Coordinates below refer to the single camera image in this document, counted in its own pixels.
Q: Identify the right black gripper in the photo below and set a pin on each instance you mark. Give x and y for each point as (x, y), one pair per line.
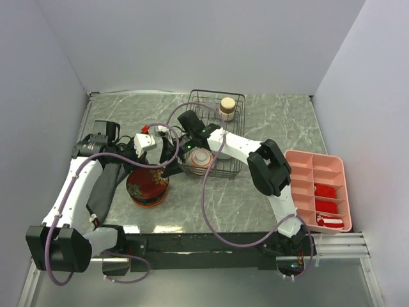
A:
(169, 152)

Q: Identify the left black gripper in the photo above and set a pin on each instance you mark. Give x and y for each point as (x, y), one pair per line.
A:
(130, 143)

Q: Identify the black wire dish rack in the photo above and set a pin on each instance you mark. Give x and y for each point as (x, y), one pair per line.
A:
(230, 168)

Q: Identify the orange white patterned bowl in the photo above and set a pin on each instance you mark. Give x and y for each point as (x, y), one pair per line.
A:
(199, 161)

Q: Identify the clear drinking glass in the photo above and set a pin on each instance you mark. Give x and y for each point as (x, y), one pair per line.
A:
(211, 102)

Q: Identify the celadon green bowl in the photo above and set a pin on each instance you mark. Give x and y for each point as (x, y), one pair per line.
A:
(224, 156)

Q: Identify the beige brown ceramic cup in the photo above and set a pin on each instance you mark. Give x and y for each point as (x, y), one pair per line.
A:
(227, 108)

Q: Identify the red floral lacquer plate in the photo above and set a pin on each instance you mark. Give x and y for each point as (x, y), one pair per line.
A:
(147, 183)

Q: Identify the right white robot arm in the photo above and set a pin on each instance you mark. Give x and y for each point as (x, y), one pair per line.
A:
(269, 169)

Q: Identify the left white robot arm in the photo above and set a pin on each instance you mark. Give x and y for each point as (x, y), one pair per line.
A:
(72, 233)

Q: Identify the dark grey cloth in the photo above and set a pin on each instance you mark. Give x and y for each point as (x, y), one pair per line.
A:
(102, 193)

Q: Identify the orange plastic plate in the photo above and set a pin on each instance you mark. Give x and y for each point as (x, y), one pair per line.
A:
(151, 202)

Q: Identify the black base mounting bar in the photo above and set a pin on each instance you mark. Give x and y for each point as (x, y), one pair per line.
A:
(205, 251)

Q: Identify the pink divided plastic tray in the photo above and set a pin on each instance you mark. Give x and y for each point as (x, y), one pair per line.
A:
(308, 168)

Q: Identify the red cloth in tray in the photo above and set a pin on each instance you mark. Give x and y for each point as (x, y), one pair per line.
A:
(324, 191)
(326, 206)

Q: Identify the red white striped cloth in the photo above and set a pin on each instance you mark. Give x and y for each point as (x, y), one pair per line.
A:
(329, 222)

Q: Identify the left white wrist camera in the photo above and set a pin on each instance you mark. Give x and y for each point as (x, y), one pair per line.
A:
(144, 142)

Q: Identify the aluminium rail frame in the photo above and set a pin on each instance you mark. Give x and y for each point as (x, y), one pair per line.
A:
(341, 274)

